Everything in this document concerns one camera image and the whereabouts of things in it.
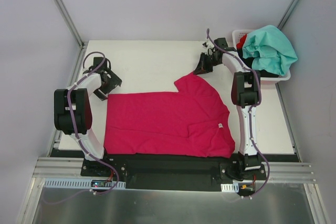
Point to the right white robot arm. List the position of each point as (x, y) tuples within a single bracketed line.
[(245, 95)]

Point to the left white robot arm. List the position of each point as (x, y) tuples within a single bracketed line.
[(72, 109)]

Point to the white cable duct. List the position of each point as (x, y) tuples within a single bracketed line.
[(230, 188), (69, 183)]

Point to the aluminium frame rail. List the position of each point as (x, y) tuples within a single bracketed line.
[(280, 172)]

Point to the magenta t shirt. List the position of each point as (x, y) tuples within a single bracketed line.
[(192, 121)]

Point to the right white cable duct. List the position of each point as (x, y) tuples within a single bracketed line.
[(230, 188)]

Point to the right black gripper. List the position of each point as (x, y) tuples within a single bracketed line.
[(205, 61)]

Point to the teal t shirt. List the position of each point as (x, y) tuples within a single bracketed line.
[(270, 50)]

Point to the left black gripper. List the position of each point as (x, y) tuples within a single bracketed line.
[(109, 84)]

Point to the red t shirt in basket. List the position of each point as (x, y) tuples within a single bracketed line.
[(241, 42)]

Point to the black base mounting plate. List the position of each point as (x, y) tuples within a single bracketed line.
[(165, 172)]

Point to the white plastic laundry basket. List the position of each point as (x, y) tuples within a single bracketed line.
[(236, 36)]

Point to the black t shirt in basket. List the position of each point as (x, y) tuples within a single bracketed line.
[(248, 62)]

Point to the left white cable duct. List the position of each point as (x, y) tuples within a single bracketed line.
[(69, 183)]

